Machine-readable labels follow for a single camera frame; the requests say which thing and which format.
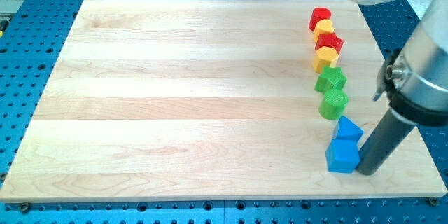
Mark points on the blue cube block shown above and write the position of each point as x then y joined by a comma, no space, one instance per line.
342,156

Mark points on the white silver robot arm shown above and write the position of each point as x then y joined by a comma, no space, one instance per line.
417,78

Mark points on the yellow hexagon block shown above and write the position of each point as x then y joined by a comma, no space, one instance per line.
324,57

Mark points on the wooden board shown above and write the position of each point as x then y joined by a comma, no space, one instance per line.
163,100

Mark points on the green star block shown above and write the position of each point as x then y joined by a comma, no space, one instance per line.
330,78

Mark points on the green cylinder block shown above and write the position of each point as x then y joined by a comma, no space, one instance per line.
333,104

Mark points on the yellow heart block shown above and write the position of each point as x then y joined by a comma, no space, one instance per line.
323,27

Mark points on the red star block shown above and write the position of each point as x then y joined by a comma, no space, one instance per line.
329,40

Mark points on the blue triangle block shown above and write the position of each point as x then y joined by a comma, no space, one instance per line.
346,129

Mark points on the red cylinder block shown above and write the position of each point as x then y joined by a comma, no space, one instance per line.
318,14

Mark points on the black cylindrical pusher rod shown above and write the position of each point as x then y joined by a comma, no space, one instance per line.
390,131

